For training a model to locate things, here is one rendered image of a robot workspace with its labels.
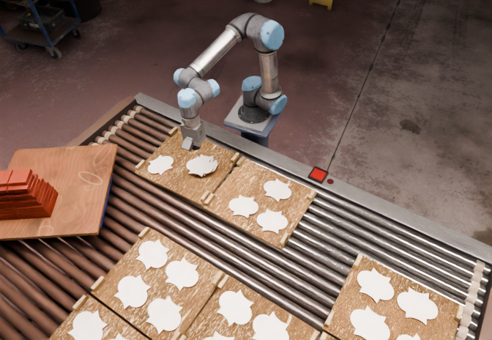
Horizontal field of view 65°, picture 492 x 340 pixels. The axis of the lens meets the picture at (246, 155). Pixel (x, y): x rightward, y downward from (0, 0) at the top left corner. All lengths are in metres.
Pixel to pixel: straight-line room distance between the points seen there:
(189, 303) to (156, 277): 0.18
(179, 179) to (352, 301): 0.95
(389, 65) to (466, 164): 1.36
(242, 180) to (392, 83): 2.52
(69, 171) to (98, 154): 0.15
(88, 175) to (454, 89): 3.39
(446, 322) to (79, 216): 1.50
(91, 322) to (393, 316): 1.12
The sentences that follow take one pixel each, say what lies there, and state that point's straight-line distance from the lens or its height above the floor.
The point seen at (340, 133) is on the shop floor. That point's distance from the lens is 3.47.
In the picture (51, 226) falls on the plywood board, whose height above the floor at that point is 1.04.
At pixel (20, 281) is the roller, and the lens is 1.92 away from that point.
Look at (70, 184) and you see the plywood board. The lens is 1.94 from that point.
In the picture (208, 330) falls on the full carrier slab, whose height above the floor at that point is 0.94.
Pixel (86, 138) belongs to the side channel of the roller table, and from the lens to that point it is 2.26.
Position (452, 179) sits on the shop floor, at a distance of 3.41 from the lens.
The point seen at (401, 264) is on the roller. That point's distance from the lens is 1.78.
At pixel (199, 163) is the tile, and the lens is 1.94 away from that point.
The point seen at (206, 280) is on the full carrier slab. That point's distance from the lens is 1.64.
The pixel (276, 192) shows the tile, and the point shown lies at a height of 0.95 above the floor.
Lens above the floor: 2.43
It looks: 49 degrees down
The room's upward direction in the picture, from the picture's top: 3 degrees counter-clockwise
